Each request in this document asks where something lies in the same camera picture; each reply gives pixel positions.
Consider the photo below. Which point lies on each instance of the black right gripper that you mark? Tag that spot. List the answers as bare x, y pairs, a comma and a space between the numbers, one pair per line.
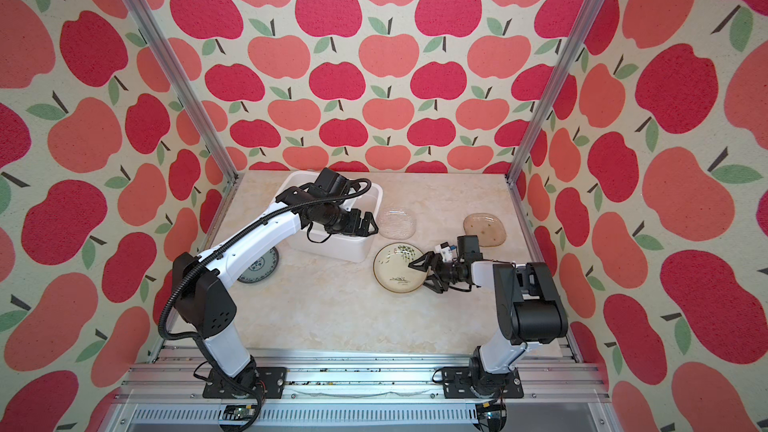
429, 258

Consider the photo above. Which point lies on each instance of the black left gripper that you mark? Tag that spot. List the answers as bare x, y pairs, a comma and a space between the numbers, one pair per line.
353, 227

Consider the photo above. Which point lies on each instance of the cream plate with plant drawing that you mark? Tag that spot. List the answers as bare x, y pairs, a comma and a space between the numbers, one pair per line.
392, 271

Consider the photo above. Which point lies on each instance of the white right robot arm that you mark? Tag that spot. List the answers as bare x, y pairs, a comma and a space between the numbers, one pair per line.
529, 314

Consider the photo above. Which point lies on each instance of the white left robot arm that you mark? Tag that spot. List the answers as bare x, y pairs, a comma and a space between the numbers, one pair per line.
200, 307

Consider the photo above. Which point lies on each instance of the clear glass plate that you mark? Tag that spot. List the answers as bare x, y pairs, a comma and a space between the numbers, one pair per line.
397, 224

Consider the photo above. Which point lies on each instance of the beige speckled plate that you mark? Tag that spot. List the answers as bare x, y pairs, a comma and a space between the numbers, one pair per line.
488, 228

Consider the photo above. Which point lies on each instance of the blue floral green plate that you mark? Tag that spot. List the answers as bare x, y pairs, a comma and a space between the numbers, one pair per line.
262, 268

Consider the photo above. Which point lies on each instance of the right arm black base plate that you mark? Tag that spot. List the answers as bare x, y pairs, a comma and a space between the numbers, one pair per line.
463, 383

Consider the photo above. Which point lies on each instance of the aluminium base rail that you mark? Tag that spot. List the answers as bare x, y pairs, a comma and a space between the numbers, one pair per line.
326, 391

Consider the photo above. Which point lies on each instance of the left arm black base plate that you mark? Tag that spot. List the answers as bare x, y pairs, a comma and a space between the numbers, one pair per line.
250, 384

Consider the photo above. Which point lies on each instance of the left aluminium frame post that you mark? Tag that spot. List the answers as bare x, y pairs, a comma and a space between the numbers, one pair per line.
173, 70

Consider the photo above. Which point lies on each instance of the aluminium frame post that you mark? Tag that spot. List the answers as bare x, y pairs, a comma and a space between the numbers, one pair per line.
173, 70
573, 46

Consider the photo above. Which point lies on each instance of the right aluminium frame post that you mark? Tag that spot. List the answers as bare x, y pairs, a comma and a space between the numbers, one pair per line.
573, 46

